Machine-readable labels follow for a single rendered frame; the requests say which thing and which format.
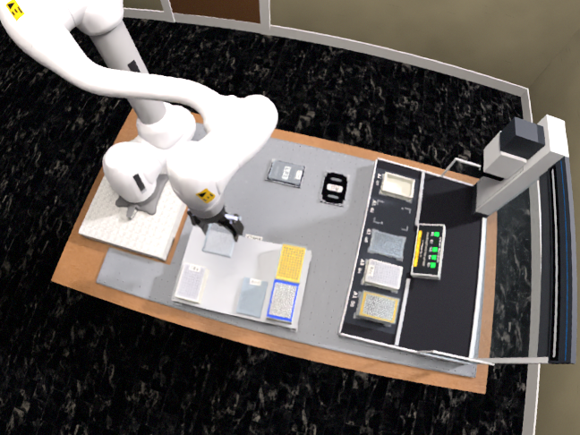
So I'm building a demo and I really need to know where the black flat nest plate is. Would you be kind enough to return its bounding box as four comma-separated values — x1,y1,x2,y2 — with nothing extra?
320,170,350,207

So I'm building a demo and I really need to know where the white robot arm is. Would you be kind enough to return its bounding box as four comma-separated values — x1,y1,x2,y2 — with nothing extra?
0,0,277,219

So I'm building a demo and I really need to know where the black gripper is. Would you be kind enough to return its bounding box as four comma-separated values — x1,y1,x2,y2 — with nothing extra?
187,205,244,242

